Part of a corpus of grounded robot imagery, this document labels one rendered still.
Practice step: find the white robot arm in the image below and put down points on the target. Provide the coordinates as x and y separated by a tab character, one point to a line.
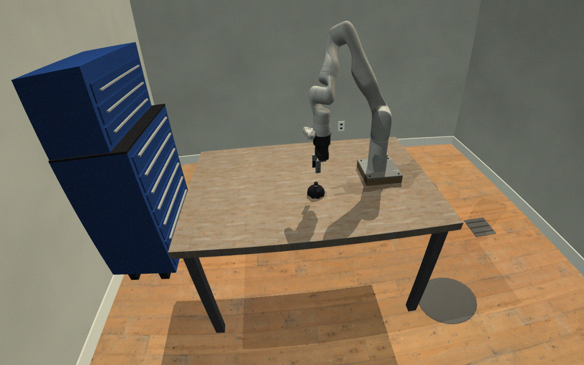
340	34

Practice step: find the black service bell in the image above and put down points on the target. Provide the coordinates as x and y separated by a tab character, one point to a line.
315	191

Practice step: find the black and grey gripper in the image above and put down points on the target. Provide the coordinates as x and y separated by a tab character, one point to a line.
321	136

